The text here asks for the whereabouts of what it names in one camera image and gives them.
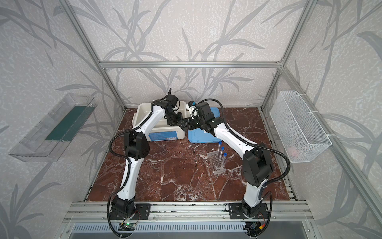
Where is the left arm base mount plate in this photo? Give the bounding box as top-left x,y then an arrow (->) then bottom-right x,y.
109,203 -> 151,220

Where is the clear acrylic wall shelf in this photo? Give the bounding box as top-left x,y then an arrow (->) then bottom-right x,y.
9,93 -> 97,162

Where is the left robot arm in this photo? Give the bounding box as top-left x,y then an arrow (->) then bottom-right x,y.
106,90 -> 183,239

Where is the clear acrylic test tube rack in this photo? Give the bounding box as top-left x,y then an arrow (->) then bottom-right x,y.
207,151 -> 226,175

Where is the white wire mesh basket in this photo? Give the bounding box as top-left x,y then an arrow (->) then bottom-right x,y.
270,91 -> 332,163

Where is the white plastic storage bin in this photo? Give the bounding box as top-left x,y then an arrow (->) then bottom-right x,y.
132,103 -> 185,141

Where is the aluminium front rail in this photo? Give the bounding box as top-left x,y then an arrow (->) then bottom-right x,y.
63,201 -> 314,223

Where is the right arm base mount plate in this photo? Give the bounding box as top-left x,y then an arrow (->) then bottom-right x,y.
225,202 -> 270,220

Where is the green circuit board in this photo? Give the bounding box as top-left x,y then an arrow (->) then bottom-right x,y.
118,223 -> 137,231

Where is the pink item in basket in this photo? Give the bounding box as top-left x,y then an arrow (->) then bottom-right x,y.
287,146 -> 301,158

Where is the blue plastic bin lid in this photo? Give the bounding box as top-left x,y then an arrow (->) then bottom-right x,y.
188,124 -> 220,143

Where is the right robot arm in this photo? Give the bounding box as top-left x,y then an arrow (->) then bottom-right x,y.
178,99 -> 291,238

